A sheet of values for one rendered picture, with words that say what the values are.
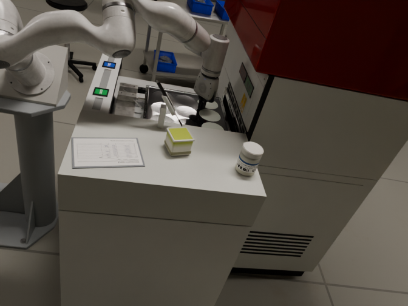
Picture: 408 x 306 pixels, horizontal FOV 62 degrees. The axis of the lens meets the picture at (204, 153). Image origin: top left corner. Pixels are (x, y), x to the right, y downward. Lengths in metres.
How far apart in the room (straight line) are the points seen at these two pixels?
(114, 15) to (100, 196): 0.55
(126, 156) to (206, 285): 0.65
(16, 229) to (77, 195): 1.11
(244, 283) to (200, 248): 0.87
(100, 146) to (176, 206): 0.31
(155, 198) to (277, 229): 0.90
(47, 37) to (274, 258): 1.53
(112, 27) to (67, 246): 0.72
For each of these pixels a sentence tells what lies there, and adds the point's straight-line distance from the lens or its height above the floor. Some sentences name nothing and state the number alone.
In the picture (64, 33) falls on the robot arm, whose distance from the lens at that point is 1.18.
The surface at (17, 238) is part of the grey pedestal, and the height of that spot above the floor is 0.02.
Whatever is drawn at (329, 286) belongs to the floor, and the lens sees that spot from 2.34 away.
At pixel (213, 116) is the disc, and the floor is 0.90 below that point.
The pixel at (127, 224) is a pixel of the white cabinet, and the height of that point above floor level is 0.78.
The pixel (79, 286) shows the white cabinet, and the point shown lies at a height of 0.41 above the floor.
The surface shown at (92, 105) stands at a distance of 1.34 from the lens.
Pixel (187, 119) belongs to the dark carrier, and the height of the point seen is 0.90.
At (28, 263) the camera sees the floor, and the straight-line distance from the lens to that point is 2.03.
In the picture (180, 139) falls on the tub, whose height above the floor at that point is 1.03.
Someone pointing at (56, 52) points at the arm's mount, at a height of 0.99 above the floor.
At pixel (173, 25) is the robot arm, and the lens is 1.13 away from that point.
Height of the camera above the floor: 1.65
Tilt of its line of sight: 36 degrees down
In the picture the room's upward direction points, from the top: 17 degrees clockwise
